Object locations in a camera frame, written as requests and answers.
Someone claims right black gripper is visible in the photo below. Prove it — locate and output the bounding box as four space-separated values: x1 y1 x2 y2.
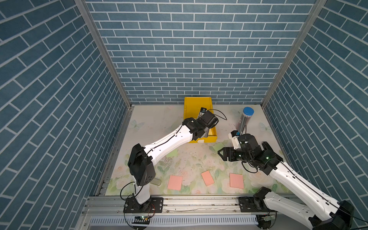
216 146 251 163

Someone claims green sticky note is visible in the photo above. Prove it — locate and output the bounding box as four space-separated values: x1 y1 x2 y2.
166 149 178 158
212 142 225 153

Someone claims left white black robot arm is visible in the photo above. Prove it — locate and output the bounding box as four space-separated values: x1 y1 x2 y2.
127 111 219 205

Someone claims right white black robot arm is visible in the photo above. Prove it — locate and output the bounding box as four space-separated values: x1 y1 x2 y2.
218 131 354 230

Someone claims right pink sticky note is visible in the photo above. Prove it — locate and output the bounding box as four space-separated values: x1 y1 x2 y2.
229 173 244 189

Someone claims pink sticky note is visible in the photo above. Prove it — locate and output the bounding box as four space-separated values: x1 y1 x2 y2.
229 173 244 189
201 171 215 186
167 175 183 191

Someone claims middle pink sticky note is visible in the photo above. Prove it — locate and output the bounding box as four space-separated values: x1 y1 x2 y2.
201 171 215 186

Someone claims left pink sticky note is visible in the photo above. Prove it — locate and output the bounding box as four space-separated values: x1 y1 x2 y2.
167 175 183 191

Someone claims blue-capped striped cylinder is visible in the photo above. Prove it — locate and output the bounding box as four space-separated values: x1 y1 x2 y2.
236 107 254 133

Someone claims translucent green eraser block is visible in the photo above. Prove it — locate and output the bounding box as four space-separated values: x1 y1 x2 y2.
151 178 162 186

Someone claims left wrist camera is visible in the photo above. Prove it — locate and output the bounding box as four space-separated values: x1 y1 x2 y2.
198 107 207 117

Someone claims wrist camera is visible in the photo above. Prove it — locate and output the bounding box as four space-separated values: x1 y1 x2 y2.
229 130 241 150
198 107 207 117

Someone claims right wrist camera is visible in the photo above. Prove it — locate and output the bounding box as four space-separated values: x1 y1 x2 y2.
229 130 241 150

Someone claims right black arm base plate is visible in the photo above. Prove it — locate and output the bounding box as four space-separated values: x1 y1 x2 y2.
238 196 275 214

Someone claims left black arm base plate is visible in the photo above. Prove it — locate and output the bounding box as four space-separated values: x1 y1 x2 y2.
124 197 164 214

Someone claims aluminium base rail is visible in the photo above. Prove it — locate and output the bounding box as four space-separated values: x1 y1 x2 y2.
81 195 320 216

